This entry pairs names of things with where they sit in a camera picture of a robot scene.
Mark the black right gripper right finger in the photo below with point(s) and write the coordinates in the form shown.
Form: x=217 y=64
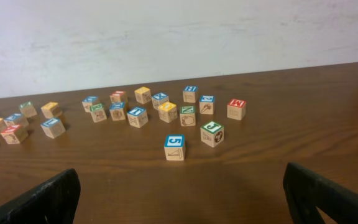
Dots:
x=308 y=193

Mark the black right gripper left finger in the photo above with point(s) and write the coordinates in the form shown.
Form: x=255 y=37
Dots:
x=53 y=201

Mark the yellow O wooden block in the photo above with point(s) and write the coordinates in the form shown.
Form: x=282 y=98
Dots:
x=168 y=112
x=51 y=110

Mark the blue L wooden block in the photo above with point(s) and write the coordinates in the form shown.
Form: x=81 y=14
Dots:
x=53 y=127

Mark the red A wooden block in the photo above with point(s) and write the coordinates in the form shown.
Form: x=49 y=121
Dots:
x=14 y=134

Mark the blue P wooden block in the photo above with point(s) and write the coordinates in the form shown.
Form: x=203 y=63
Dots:
x=16 y=118

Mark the green block near top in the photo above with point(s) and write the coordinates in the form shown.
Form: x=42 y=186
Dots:
x=28 y=109

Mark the green R wooden block right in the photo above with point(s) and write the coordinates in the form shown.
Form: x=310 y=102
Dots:
x=97 y=112

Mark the blue D wooden block upper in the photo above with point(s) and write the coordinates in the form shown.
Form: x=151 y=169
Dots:
x=90 y=101

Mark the blue d wooden block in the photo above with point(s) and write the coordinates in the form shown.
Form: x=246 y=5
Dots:
x=118 y=111
x=90 y=101

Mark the red M wooden block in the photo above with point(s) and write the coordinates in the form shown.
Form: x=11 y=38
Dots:
x=236 y=109

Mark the green J wooden block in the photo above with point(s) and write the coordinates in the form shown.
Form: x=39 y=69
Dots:
x=212 y=133

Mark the blue D wooden block lower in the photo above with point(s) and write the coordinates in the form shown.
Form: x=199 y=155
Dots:
x=118 y=111

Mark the blue T wooden block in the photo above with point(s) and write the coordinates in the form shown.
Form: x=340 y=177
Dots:
x=137 y=117

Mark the red I wooden block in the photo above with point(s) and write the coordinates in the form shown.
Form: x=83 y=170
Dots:
x=118 y=96

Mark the blue 2 wooden block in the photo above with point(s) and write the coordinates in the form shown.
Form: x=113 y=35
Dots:
x=207 y=104

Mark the blue 5 wooden block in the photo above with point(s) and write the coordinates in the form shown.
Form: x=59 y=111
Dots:
x=174 y=147

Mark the yellow top wooden block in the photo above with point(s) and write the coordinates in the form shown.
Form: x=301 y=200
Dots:
x=143 y=95

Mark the green N wooden block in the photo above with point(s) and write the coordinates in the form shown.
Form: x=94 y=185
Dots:
x=188 y=116

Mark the blue X wooden block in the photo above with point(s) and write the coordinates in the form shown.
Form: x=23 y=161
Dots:
x=159 y=99

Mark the blue H wooden block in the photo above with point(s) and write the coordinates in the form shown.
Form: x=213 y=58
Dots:
x=190 y=94

